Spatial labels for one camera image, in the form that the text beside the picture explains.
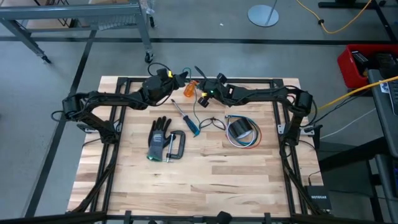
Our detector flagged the clear safety glasses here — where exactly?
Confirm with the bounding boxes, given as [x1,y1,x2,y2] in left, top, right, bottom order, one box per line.
[198,116,227,132]

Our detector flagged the green wire loop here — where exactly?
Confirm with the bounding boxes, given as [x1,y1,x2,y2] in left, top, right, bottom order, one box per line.
[231,115,261,146]

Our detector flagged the round grey floor stand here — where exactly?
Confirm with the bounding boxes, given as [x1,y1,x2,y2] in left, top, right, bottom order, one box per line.
[247,0,280,28]

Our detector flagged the black and blue screwdriver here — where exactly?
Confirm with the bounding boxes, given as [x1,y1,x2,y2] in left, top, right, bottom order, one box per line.
[170,98,201,138]

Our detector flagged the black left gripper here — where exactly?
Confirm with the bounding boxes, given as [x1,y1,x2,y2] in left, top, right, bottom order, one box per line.
[163,71,190,96]

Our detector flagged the thick yellow cable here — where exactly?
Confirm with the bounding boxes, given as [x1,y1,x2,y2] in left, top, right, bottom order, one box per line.
[318,75,398,110]

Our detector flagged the red plastic bin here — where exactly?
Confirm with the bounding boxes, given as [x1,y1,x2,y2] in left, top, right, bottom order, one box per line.
[336,43,398,90]

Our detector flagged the black device box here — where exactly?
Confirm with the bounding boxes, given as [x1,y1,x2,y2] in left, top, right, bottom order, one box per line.
[350,50,370,76]

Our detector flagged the black C-clamp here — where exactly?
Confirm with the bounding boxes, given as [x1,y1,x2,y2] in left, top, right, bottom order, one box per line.
[164,129,187,164]

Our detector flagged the yellow cable with black plug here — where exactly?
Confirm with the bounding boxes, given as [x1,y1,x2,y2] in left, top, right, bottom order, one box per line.
[294,0,373,35]

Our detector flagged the black and grey work glove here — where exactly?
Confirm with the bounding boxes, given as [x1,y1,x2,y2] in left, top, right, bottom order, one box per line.
[146,116,174,162]

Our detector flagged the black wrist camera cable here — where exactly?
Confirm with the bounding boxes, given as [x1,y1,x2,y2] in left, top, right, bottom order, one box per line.
[147,62,172,77]
[193,65,208,81]

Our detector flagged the black duct tape roll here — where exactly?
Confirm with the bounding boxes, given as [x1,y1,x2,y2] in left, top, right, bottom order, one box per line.
[229,116,254,139]

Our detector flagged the grey desk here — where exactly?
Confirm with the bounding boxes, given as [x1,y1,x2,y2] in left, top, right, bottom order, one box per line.
[366,68,398,224]

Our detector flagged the grey metal cart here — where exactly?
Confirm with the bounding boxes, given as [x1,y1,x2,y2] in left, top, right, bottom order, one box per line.
[0,0,156,65]

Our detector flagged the black Netgear switch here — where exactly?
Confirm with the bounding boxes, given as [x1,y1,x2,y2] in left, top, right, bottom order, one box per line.
[303,185,332,211]

